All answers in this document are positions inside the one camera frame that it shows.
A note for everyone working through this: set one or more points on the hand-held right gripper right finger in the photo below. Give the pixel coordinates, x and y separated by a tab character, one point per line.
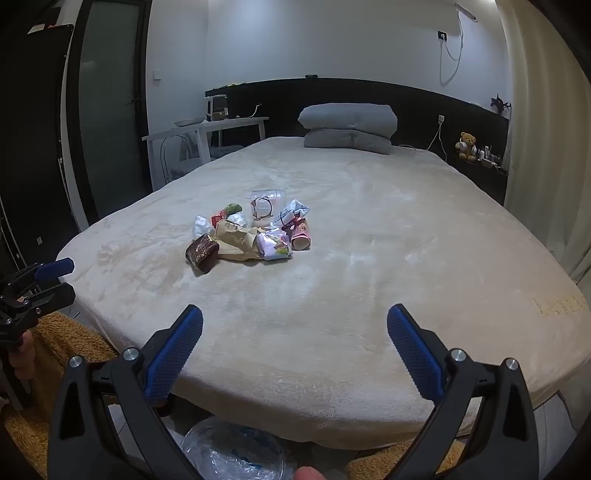
415	355

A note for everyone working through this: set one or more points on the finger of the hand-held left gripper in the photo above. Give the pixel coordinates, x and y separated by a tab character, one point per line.
55	268
55	295

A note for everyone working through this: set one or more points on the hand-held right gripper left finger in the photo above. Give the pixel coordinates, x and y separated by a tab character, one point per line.
175	355

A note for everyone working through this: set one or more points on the dark brown snack wrapper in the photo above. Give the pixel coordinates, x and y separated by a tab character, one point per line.
202	251

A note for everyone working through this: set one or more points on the bin with clear plastic liner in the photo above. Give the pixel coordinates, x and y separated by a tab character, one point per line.
240	452

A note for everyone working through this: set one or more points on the brown paper bag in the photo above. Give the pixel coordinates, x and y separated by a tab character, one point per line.
235	240

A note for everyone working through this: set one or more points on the colourful snack wrapper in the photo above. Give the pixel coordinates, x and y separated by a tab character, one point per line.
274	244

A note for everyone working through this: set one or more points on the red green snack wrapper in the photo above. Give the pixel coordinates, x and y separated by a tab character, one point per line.
226	213

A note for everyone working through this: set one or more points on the pink cookie box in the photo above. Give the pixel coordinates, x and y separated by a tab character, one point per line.
300	233

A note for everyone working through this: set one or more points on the clear plastic cup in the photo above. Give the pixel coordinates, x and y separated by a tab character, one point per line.
264	205

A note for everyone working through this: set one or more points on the person's left hand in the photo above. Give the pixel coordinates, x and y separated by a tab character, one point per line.
21	360

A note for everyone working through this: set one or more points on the person's right hand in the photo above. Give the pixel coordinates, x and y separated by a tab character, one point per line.
309	474

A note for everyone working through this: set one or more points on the brown fluffy rug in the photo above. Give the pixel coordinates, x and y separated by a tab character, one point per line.
60	337

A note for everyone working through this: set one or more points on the black wardrobe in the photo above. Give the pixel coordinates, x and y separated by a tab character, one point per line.
27	138

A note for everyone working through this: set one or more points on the frosted glass door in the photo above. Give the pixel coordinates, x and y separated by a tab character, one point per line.
108	106

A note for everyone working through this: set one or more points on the chair with grey cushion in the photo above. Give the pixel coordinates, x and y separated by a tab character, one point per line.
221	150

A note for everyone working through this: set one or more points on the cluster of small bottles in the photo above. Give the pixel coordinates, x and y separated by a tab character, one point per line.
487	156

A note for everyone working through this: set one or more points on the brown teddy bear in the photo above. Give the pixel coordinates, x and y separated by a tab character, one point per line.
467	144

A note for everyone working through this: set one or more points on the grey pillow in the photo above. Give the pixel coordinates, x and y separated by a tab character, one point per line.
351	143

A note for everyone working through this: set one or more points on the white desktop appliance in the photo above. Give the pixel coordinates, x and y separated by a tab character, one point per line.
217	108

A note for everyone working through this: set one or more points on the white desk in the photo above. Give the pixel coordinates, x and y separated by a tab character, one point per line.
231	122

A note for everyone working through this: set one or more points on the grey pillows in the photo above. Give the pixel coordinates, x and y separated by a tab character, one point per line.
348	117

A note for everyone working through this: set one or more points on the cream curtain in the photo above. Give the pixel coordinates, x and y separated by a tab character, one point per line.
545	138

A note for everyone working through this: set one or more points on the dark spiky figurine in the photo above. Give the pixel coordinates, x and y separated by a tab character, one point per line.
501	104

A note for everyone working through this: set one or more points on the black headboard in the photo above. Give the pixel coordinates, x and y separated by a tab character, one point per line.
286	101

